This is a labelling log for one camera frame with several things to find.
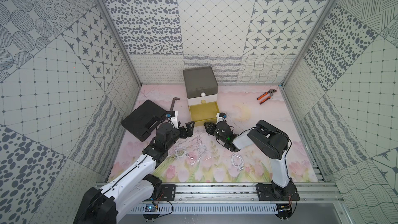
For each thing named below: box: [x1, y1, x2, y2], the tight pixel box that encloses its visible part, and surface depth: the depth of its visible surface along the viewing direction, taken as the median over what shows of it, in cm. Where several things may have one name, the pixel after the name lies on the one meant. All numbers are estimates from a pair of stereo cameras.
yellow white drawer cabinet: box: [182, 66, 220, 118], surface depth 97 cm
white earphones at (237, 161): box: [230, 151, 245, 172], surface depth 85 cm
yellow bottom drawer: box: [188, 101, 220, 127], surface depth 102 cm
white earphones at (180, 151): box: [174, 145, 194, 160], surface depth 88 cm
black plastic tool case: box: [120, 99, 167, 142], surface depth 97 cm
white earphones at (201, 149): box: [190, 144, 212, 166], surface depth 90 cm
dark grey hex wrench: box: [169, 97, 181, 111], surface depth 113 cm
